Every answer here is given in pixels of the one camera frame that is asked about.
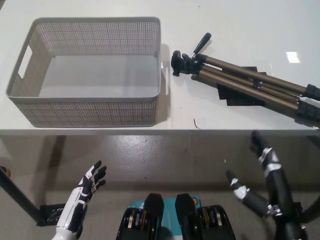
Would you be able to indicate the brown round floor object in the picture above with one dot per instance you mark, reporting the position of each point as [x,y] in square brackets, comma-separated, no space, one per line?
[6,171]

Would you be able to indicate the grey perforated rectangular basket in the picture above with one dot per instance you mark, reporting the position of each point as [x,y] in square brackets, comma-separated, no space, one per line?
[82,75]

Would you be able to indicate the black curved table leg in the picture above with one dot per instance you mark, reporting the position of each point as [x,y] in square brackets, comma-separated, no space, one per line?
[311,211]

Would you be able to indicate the black and teal robot body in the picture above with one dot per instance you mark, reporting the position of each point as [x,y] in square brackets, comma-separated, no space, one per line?
[175,220]

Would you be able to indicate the white and black left hand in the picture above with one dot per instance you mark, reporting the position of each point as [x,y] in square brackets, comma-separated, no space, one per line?
[83,192]

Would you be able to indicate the black slanted table leg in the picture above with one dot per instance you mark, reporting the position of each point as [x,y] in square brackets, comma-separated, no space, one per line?
[17,191]

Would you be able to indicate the black tape patch on table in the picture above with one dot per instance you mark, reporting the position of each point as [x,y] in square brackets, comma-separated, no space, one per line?
[240,98]

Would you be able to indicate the black floor tape patch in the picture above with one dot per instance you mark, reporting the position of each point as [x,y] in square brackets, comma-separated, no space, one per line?
[51,213]

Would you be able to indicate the black and white right hand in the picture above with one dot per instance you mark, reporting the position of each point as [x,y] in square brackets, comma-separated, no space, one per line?
[277,185]

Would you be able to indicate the bronze and black tripod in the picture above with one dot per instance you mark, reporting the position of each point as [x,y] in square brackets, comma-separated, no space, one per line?
[250,75]

